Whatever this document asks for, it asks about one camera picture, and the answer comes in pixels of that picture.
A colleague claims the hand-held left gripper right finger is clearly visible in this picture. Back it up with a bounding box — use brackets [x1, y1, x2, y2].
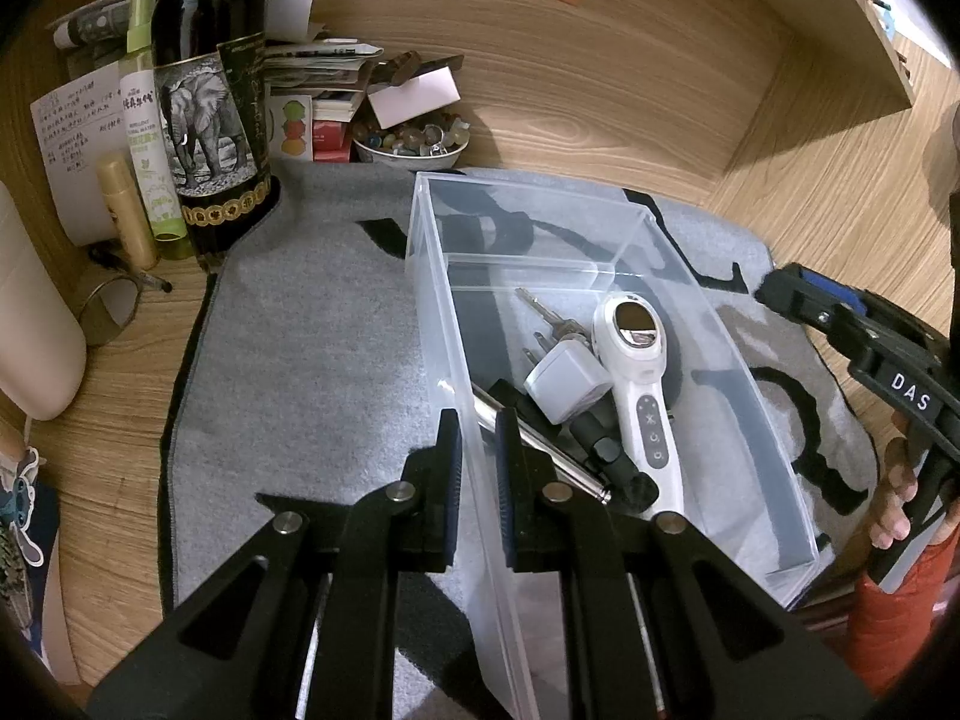
[495, 405, 875, 720]

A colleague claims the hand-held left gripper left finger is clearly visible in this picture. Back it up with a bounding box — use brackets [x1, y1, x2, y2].
[86, 409, 462, 720]

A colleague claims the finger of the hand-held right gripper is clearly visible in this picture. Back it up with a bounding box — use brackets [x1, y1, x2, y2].
[754, 262, 875, 338]

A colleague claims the silver metal rod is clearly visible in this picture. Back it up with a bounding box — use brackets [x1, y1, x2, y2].
[471, 382, 616, 502]

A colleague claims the silver black pen tool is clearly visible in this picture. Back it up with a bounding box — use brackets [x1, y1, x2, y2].
[487, 379, 661, 515]

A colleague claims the white charger plug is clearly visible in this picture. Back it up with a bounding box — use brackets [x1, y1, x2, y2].
[523, 337, 612, 425]

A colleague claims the white handheld massager device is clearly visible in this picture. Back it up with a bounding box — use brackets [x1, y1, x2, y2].
[592, 292, 680, 518]

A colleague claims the bunch of silver keys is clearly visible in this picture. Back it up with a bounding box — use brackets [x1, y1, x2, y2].
[514, 286, 593, 350]

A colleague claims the clear plastic storage box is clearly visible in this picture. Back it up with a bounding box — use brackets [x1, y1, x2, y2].
[405, 171, 822, 720]

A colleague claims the person's right forearm red sleeve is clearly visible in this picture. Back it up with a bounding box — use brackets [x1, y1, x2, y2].
[844, 532, 953, 698]

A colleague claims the person's right hand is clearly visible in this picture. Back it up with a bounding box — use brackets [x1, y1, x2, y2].
[868, 411, 922, 550]

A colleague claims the grey mat with black pattern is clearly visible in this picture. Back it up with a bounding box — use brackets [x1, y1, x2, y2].
[161, 161, 882, 720]

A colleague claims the wooden shelf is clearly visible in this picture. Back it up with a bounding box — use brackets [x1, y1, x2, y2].
[810, 0, 920, 110]

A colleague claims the bowl of small stones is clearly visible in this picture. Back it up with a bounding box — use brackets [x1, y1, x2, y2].
[352, 116, 473, 172]

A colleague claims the small red box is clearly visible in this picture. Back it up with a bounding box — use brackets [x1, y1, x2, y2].
[311, 116, 353, 162]

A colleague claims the fruit sticker card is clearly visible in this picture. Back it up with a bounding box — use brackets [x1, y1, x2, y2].
[270, 90, 316, 162]

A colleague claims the white folded card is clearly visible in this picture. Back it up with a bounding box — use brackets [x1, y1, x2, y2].
[366, 67, 461, 128]

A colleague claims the blue cartoon sticker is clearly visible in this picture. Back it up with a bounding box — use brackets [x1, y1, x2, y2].
[0, 446, 61, 683]

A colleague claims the brown hair clip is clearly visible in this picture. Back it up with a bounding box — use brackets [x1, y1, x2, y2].
[371, 51, 466, 87]

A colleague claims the yellow tube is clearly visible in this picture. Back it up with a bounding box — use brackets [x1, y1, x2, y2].
[95, 154, 160, 271]

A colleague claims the stack of booklets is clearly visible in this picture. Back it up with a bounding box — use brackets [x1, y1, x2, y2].
[262, 37, 383, 95]

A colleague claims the white cylindrical container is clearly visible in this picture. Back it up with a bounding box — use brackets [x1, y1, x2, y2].
[0, 180, 89, 421]

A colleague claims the green spray bottle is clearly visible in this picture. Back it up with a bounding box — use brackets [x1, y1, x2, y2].
[118, 0, 188, 262]

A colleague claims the white paper sheet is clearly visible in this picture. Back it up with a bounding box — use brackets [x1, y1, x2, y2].
[262, 0, 327, 46]

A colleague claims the white handwritten note sheet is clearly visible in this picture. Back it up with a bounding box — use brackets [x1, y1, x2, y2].
[30, 75, 140, 248]

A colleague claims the dark wine bottle elephant label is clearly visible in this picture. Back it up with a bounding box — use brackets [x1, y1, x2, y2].
[150, 0, 282, 271]

